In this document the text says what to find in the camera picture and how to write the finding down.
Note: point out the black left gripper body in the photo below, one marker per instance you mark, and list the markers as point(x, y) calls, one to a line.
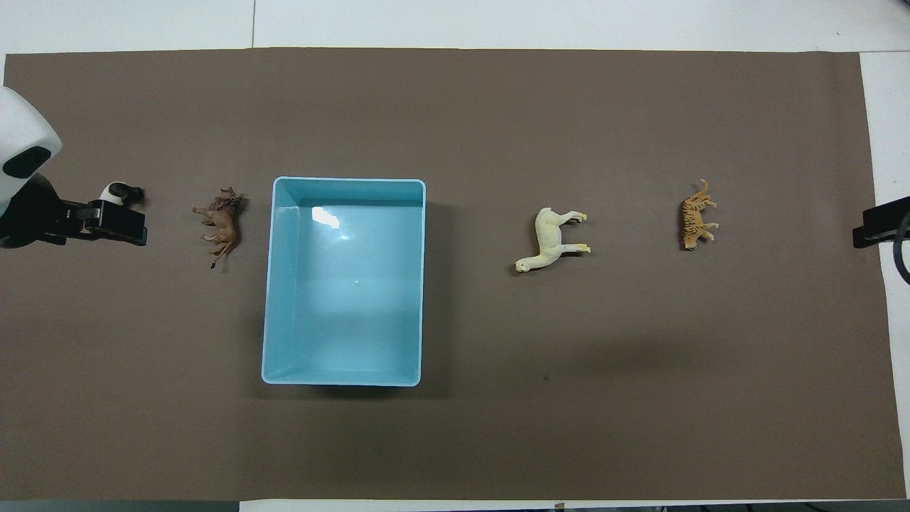
point(32, 213)

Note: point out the black and white panda toy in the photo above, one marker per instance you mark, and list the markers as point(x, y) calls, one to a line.
point(117, 190)

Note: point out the brown lion toy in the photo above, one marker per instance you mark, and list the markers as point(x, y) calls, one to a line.
point(222, 224)

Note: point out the orange striped tiger toy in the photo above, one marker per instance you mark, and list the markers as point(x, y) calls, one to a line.
point(695, 217)

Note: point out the cream llama toy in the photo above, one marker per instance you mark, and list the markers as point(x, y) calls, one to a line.
point(549, 242)

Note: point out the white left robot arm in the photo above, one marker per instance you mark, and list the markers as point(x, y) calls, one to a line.
point(21, 128)

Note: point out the light blue plastic storage box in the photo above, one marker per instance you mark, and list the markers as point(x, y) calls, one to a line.
point(345, 284)

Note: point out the brown table mat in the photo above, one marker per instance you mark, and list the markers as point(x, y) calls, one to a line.
point(498, 427)

